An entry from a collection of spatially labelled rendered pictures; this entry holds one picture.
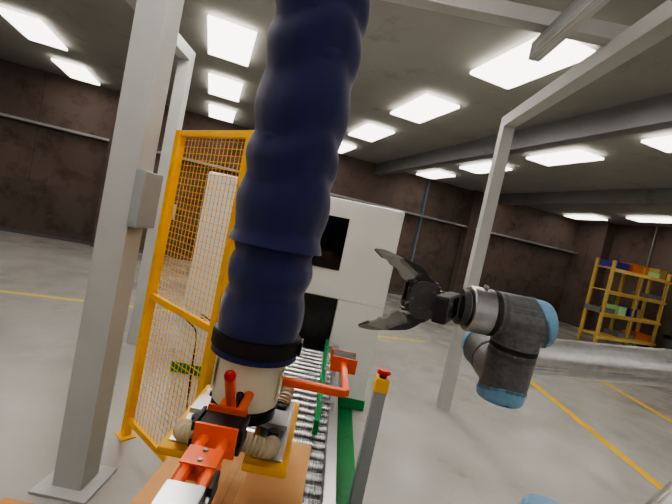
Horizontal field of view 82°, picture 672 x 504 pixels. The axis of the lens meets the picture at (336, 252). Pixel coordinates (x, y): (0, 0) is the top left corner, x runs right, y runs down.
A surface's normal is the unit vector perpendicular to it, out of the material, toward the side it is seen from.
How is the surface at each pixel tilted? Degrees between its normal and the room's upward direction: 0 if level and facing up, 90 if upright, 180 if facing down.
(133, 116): 90
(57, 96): 90
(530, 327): 94
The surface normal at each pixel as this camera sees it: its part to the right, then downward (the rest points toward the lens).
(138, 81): -0.01, 0.05
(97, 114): 0.31, 0.11
